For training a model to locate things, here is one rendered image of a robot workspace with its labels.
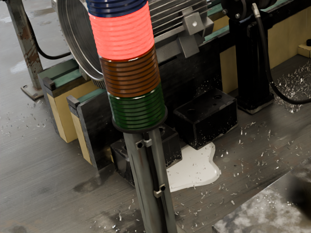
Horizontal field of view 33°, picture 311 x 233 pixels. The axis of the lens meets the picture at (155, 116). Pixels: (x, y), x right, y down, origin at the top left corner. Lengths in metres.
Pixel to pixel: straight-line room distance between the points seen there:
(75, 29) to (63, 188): 0.28
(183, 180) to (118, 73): 0.35
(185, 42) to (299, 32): 0.34
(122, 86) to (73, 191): 0.37
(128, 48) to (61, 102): 0.44
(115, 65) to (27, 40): 0.60
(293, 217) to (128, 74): 0.25
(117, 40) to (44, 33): 0.93
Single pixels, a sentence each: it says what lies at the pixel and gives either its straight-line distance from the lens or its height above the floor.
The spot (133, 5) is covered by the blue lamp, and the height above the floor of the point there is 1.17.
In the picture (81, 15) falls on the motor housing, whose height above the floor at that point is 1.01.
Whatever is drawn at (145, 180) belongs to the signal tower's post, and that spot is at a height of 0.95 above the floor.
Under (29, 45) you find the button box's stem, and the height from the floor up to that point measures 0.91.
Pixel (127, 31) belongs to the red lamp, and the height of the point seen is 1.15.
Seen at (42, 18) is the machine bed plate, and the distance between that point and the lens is 1.54.
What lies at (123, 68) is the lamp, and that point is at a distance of 0.52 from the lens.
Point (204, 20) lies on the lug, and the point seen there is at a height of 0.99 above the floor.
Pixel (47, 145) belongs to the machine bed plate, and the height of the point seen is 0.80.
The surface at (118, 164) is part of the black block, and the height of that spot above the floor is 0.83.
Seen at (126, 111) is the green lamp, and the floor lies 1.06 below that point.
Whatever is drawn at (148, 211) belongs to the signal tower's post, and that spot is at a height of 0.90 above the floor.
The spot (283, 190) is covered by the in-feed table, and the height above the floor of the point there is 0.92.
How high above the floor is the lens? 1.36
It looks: 34 degrees down
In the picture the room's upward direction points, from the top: 10 degrees counter-clockwise
